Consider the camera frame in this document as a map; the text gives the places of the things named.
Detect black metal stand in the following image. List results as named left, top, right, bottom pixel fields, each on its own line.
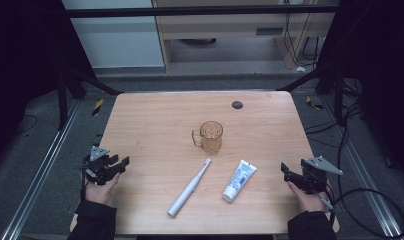
left=275, top=62, right=346, bottom=127
left=55, top=63, right=125, bottom=132

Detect person's left hand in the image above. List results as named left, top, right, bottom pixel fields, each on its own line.
left=84, top=171, right=122, bottom=206

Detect black floor cables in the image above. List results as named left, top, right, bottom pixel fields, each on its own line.
left=303, top=78, right=364, bottom=149

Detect amber transparent cup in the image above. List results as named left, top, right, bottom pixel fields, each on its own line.
left=191, top=120, right=224, bottom=155

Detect black horizontal frame bar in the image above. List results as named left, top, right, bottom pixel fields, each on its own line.
left=63, top=5, right=340, bottom=19

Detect person's right hand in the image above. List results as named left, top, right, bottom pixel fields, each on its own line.
left=287, top=180, right=335, bottom=214

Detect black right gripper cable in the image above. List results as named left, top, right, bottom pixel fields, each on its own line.
left=319, top=186, right=404, bottom=240

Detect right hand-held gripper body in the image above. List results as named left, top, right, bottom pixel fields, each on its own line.
left=299, top=155, right=344, bottom=195

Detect white blue toothpaste tube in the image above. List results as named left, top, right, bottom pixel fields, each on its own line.
left=221, top=159, right=258, bottom=204

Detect white electric toothbrush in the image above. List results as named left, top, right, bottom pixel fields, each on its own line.
left=166, top=157, right=213, bottom=218

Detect aluminium floor rail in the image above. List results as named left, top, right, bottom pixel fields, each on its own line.
left=319, top=95, right=404, bottom=240
left=0, top=99, right=82, bottom=240

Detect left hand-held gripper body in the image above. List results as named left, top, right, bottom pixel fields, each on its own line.
left=82, top=145, right=124, bottom=186

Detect black hanging cables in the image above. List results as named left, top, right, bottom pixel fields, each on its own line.
left=283, top=12, right=326, bottom=68

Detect thin black floor cable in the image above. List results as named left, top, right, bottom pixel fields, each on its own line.
left=15, top=114, right=38, bottom=135

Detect black yellow floor tape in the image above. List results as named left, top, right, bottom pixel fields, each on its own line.
left=91, top=98, right=105, bottom=117
left=305, top=95, right=324, bottom=111

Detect light wooden desk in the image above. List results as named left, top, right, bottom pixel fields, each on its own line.
left=151, top=0, right=341, bottom=73

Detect white cabinet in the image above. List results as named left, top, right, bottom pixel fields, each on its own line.
left=61, top=0, right=166, bottom=70

